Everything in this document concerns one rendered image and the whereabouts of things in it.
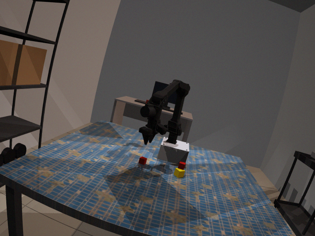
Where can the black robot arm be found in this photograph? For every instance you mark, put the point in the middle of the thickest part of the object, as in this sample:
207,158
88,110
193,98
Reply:
154,106

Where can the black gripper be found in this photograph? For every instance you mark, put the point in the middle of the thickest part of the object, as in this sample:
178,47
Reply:
147,132

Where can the yellow cube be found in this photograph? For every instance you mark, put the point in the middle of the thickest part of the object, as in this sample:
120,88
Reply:
179,173

